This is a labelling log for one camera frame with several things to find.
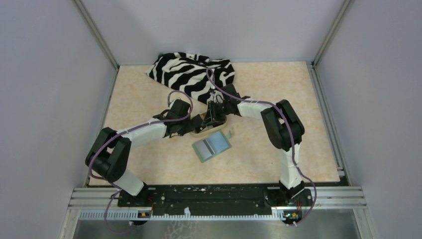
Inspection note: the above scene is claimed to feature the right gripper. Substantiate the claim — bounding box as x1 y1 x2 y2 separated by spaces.
202 101 230 127

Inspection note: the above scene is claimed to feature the green card holder wallet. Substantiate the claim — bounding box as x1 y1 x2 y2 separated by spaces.
192 130 232 163

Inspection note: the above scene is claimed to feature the white card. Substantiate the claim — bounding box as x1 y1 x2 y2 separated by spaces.
196 140 214 161

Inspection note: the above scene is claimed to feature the beige oval tray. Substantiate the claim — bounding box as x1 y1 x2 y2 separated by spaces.
190 113 227 138

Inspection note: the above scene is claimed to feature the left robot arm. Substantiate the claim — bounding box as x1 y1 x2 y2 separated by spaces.
85 99 192 206

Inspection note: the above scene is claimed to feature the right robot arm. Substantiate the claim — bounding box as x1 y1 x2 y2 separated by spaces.
207 84 305 205

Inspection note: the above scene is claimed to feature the zebra striped cloth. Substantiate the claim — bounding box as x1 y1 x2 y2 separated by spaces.
146 52 235 104

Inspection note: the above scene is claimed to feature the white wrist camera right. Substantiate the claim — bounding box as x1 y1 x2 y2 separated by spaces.
210 91 224 104

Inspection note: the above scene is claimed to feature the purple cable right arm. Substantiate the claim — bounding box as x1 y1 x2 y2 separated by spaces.
206 68 318 227

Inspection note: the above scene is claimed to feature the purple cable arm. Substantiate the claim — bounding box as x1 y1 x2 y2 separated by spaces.
88 90 194 236
206 68 318 227

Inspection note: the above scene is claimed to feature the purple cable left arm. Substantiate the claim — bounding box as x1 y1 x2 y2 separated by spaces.
88 90 194 236

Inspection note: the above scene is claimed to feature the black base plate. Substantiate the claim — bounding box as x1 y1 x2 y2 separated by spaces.
117 183 312 216

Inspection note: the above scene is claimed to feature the aluminium front rail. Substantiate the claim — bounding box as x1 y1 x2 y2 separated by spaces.
60 184 377 239

